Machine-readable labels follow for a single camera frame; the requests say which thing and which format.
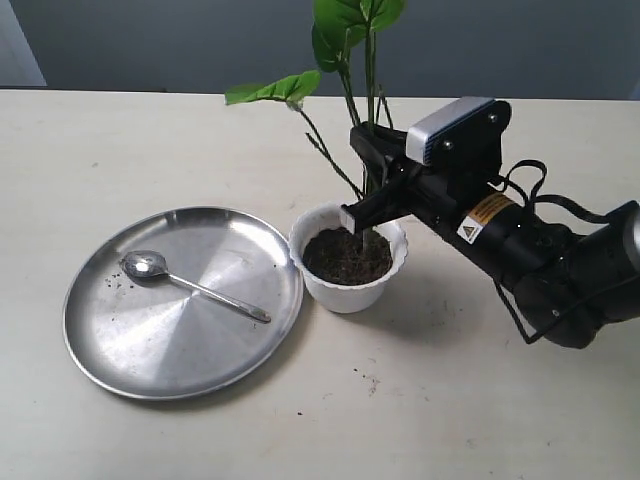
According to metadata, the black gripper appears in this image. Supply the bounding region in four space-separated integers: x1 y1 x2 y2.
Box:
341 122 570 293

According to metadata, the artificial red flower plant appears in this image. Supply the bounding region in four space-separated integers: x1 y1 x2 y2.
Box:
224 0 407 271

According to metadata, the metal spoon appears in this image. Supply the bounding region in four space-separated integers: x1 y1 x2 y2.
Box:
119 250 272 324

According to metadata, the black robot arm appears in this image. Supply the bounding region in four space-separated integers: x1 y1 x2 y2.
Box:
341 125 639 349

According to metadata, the white scalloped flower pot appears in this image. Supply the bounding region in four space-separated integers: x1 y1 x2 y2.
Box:
288 203 408 314

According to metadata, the round steel plate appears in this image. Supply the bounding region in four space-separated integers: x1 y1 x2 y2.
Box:
62 206 304 401

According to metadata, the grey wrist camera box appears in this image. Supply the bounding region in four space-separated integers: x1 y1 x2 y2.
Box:
405 97 512 197

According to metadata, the black cable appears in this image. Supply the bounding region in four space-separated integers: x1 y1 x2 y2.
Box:
487 159 616 346

